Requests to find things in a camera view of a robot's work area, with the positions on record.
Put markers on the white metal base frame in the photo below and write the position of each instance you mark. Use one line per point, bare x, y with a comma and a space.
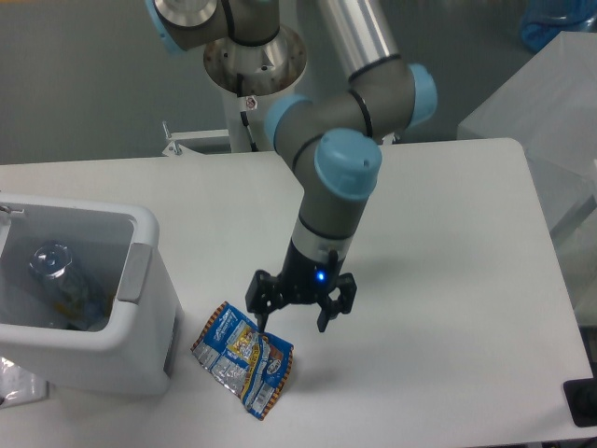
196, 140

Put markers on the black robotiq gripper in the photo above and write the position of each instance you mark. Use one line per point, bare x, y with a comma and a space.
302, 281

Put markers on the white trash can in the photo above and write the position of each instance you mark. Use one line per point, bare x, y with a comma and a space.
132, 353

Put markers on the black device at edge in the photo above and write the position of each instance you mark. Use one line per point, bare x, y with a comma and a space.
581, 399

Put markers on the blue snack wrapper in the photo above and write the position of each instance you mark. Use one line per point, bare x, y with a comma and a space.
253, 366

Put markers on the clear plastic bottle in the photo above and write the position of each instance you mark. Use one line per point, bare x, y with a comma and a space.
69, 287

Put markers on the clear plastic bag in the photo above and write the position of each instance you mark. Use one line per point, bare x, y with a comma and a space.
19, 386

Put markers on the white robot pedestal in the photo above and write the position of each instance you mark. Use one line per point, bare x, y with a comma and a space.
252, 79

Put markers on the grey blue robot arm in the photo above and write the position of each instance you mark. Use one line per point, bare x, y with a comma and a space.
332, 148

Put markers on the blue water jug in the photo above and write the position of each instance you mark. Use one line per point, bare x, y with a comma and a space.
542, 21

